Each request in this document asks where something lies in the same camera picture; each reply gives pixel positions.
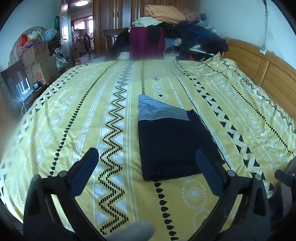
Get wooden wardrobe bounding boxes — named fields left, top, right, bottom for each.
left=92, top=0, right=200, bottom=58

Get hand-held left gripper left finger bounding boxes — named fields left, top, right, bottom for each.
left=23, top=148, right=107, bottom=241

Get black jacket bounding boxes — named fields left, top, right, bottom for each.
left=112, top=29, right=130, bottom=58

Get pile of dark blue clothes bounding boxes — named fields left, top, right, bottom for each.
left=162, top=21, right=229, bottom=62

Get orange folded blanket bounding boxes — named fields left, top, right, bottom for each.
left=144, top=4, right=186, bottom=24

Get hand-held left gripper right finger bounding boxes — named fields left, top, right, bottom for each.
left=195, top=148, right=271, bottom=241

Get white router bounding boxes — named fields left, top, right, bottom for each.
left=16, top=77, right=34, bottom=96

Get dark wooden desk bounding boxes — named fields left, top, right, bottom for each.
left=13, top=77, right=59, bottom=109

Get white cloth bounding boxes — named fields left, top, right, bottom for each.
left=132, top=17, right=163, bottom=27

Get cardboard box with red print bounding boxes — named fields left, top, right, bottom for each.
left=24, top=56, right=58, bottom=85

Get white plastic bag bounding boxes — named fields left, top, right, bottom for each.
left=53, top=53, right=68, bottom=71

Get wooden chair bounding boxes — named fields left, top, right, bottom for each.
left=103, top=27, right=129, bottom=58

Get black cloth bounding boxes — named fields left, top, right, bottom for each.
left=148, top=25, right=166, bottom=42

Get wooden headboard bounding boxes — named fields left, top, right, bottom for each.
left=222, top=37, right=296, bottom=112

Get white cable conduit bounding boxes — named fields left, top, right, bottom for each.
left=262, top=0, right=271, bottom=49

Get pale blue plastic bag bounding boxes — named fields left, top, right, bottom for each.
left=44, top=28, right=57, bottom=42

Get person's left hand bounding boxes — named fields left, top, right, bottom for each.
left=106, top=220, right=155, bottom=241

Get navy shorts with grey band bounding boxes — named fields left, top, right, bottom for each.
left=137, top=94, right=226, bottom=182

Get pink floral cloth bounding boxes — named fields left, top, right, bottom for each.
left=180, top=9, right=201, bottom=22

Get black monitor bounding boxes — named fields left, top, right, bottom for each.
left=1, top=60, right=31, bottom=102

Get wooden door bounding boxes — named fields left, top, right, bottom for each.
left=60, top=0, right=74, bottom=67

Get yellow patterned bed sheet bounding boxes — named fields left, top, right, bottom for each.
left=0, top=54, right=296, bottom=241

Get plain cardboard box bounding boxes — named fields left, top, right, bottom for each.
left=20, top=43, right=50, bottom=67

